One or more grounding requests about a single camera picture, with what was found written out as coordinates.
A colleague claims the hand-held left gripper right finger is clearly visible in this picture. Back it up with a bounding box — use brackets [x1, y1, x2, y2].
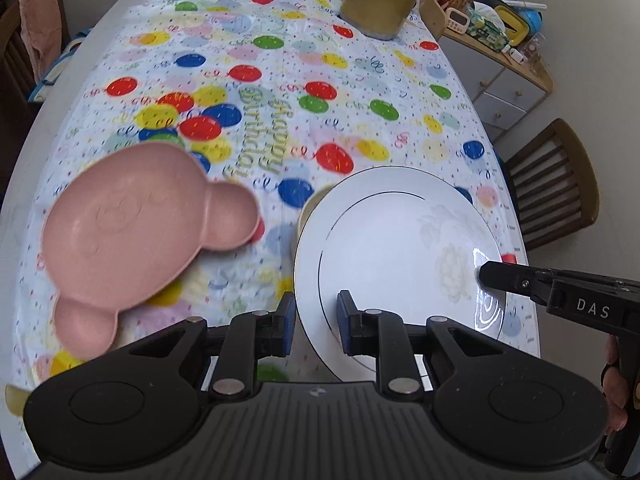
[336, 289, 506, 400]

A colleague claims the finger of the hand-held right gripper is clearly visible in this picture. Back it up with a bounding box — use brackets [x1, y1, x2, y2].
[478, 260, 557, 307]

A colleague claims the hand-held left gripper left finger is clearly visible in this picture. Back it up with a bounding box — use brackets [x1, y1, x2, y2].
[126, 291, 298, 401]

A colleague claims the white round plate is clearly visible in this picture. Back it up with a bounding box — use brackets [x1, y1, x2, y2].
[293, 166, 509, 384]

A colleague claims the person's right hand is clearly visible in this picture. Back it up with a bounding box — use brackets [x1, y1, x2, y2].
[601, 335, 630, 435]

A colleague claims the dark wooden slatted chair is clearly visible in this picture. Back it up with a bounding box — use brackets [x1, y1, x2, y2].
[500, 118, 601, 252]

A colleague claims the pink bear-shaped plate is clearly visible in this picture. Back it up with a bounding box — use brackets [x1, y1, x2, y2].
[40, 141, 265, 361]

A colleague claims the grey drawer cabinet wooden top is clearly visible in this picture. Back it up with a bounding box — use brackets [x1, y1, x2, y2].
[419, 0, 556, 147]

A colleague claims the balloon print tablecloth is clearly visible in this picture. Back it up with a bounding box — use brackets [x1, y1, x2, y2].
[9, 0, 544, 411]

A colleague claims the clear plastic container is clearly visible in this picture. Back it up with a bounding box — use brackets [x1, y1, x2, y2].
[520, 35, 547, 62]

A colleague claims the green patterned packet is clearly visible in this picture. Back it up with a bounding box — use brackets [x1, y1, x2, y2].
[469, 12, 510, 54]

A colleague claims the yellow plastic container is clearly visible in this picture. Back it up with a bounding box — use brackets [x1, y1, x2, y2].
[494, 4, 532, 47]

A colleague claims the blue plastic container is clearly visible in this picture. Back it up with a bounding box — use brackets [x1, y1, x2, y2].
[520, 8, 545, 37]

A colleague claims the white kitchen timer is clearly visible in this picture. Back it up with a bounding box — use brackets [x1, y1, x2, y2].
[446, 7, 470, 35]

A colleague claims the light wooden board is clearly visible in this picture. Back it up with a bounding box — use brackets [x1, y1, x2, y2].
[419, 0, 447, 39]

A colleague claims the gold metal vessel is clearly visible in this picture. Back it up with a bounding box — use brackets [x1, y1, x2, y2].
[339, 0, 426, 41]

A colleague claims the pink cloth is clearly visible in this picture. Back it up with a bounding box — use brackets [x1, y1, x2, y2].
[17, 0, 64, 84]

